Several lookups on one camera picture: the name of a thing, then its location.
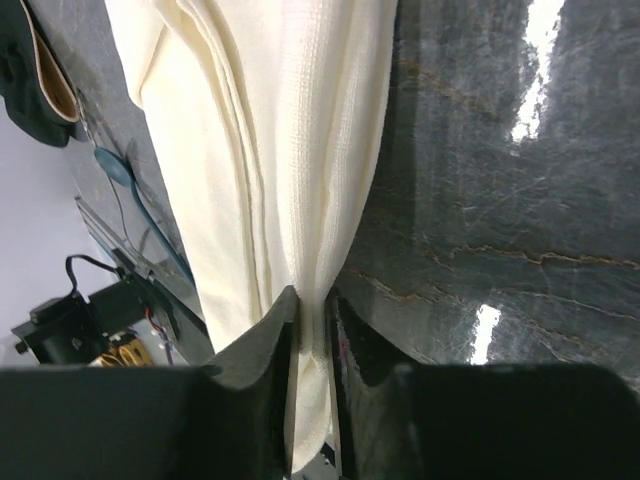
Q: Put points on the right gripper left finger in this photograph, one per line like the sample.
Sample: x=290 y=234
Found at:
x=231 y=418

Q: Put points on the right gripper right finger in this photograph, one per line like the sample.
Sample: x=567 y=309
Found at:
x=397 y=418

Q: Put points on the white cloth napkin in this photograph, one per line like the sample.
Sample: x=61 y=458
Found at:
x=266 y=118

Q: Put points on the blue plastic spoon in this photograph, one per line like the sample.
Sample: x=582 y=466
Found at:
x=120 y=171

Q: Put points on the black cloth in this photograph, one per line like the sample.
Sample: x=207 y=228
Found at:
x=37 y=96

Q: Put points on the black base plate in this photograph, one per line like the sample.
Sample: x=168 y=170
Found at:
x=77 y=329

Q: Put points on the aluminium frame rail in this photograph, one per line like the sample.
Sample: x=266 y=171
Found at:
x=112 y=244

